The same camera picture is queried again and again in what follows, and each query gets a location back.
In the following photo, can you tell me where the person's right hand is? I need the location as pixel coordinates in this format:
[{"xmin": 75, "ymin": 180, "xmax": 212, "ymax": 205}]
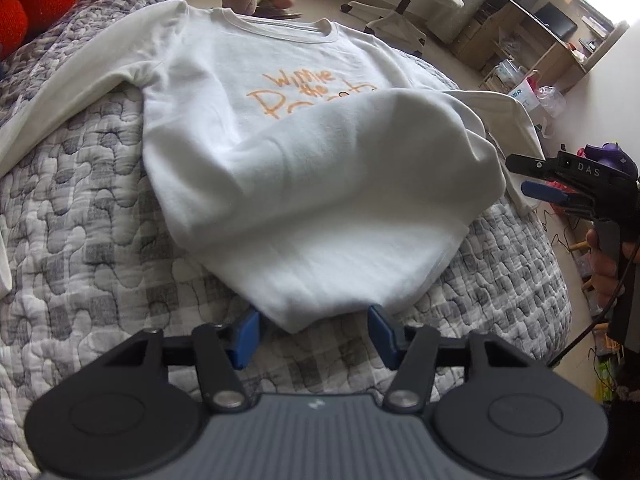
[{"xmin": 585, "ymin": 227, "xmax": 623, "ymax": 303}]

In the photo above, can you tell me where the clear plastic bag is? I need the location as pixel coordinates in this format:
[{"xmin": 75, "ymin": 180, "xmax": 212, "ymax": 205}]
[{"xmin": 535, "ymin": 85, "xmax": 567, "ymax": 118}]

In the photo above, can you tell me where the grey checked quilt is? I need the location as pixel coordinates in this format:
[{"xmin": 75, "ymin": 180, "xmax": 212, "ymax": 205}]
[{"xmin": 0, "ymin": 0, "xmax": 573, "ymax": 480}]

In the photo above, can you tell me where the wooden desk with shelves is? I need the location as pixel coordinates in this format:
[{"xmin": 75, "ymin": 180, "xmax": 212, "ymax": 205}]
[{"xmin": 450, "ymin": 0, "xmax": 631, "ymax": 106}]

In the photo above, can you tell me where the black laptop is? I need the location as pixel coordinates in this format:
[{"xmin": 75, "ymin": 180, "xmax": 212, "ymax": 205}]
[{"xmin": 532, "ymin": 1, "xmax": 578, "ymax": 41}]

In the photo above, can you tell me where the white printed sweatshirt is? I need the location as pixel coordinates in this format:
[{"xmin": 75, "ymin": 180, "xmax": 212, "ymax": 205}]
[{"xmin": 0, "ymin": 0, "xmax": 546, "ymax": 335}]

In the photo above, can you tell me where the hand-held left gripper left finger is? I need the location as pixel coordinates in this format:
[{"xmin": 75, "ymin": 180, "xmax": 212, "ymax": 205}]
[{"xmin": 97, "ymin": 307, "xmax": 261, "ymax": 412}]

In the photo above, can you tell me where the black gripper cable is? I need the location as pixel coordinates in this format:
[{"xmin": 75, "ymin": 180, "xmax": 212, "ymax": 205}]
[{"xmin": 547, "ymin": 242, "xmax": 640, "ymax": 368}]

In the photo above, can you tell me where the person's dark clothing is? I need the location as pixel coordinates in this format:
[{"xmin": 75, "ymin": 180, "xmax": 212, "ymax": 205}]
[{"xmin": 605, "ymin": 245, "xmax": 640, "ymax": 480}]

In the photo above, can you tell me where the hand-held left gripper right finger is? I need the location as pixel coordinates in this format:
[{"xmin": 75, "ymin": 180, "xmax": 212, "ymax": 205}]
[{"xmin": 366, "ymin": 305, "xmax": 541, "ymax": 412}]

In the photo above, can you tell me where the white paper shopping bag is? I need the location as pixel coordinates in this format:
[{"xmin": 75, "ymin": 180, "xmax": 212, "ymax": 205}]
[{"xmin": 505, "ymin": 72, "xmax": 556, "ymax": 138}]

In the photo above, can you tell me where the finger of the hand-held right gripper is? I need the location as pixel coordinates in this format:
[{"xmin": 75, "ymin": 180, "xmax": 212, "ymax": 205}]
[
  {"xmin": 505, "ymin": 154, "xmax": 560, "ymax": 182},
  {"xmin": 521, "ymin": 181, "xmax": 597, "ymax": 212}
]

